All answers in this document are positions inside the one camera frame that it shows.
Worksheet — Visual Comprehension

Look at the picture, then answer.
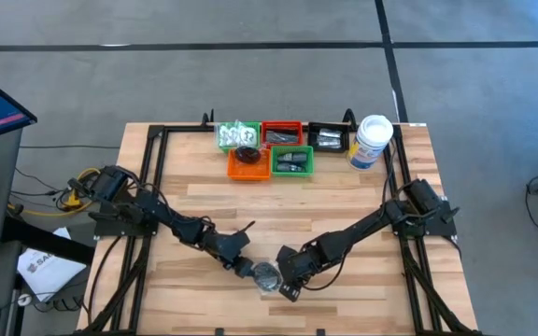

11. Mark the bagged black round hairbrush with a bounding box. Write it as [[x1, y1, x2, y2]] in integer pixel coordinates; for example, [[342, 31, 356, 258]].
[[234, 146, 262, 165], [252, 260, 283, 295]]

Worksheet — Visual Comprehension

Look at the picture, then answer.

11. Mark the white printed paper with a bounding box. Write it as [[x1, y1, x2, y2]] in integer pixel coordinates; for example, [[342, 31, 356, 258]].
[[16, 226, 89, 303]]

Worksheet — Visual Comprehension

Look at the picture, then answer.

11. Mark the black desk foot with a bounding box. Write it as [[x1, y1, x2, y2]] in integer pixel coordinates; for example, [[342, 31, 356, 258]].
[[0, 217, 95, 265]]

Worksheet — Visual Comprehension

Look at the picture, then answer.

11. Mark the red plastic basket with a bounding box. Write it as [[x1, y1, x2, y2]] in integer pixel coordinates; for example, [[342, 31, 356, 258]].
[[261, 120, 304, 149]]

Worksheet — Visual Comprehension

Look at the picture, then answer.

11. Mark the Lysol wipes canister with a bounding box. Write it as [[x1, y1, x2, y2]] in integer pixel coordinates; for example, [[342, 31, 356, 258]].
[[346, 114, 395, 172]]

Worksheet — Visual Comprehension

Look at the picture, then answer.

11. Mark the yellow cable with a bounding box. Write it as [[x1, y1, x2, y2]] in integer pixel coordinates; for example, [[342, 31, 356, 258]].
[[8, 167, 102, 218]]

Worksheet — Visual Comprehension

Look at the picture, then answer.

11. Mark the black plastic basket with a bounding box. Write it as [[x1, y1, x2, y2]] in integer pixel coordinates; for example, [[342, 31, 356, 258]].
[[306, 121, 351, 154]]

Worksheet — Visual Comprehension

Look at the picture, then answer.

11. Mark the black aluminium table frame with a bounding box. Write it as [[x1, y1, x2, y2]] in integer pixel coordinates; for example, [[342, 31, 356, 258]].
[[81, 107, 480, 336]]

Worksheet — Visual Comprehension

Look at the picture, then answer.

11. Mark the orange plastic basket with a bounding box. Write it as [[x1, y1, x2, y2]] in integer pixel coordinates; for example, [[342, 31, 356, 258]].
[[226, 147, 273, 182]]

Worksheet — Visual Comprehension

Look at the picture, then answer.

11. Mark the green plastic basket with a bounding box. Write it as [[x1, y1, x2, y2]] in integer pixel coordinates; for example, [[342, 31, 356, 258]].
[[216, 119, 262, 153], [271, 145, 316, 178]]

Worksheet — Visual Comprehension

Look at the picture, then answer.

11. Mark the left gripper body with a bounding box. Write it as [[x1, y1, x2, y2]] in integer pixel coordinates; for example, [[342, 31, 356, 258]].
[[200, 231, 252, 270]]

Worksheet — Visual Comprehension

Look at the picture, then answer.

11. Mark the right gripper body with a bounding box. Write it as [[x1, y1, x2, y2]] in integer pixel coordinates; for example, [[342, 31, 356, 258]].
[[276, 244, 333, 287]]

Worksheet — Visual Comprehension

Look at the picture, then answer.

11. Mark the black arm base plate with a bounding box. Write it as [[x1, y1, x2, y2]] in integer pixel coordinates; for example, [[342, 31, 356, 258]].
[[388, 199, 459, 238], [92, 199, 163, 238]]

